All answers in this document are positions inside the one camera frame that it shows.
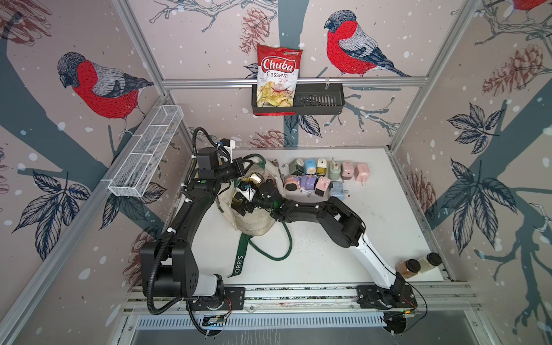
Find canvas tote bag green handles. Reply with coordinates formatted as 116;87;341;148
216;153;293;277

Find pink face sharpener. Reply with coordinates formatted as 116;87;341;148
284;175;300;191

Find purple sharpener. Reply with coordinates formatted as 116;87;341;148
300;175;318;193

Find grey blue sharpener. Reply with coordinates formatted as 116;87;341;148
330;181;348;201

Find pale green sharpener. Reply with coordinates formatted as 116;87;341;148
328;159;342;181

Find pink square sharpener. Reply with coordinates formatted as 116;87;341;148
354;162;370;185

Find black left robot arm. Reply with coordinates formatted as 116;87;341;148
140;139;246;316

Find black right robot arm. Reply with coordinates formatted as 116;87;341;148
231;179;418;311

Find yellow black square sharpener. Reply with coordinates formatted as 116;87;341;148
246;172;265;185

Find green sharpener in bag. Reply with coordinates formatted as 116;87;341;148
231;191;245;207

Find red cassava chips bag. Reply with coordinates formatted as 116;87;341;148
253;45;303;116

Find brown spice jar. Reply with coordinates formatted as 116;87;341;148
395;259;421;279

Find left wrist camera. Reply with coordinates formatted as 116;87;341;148
219;138;236;150

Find white wire mesh basket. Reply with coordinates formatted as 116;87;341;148
108;105;183;198

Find black wall basket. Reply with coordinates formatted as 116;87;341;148
251;83;345;116

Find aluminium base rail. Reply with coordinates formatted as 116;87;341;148
118;282;482;336

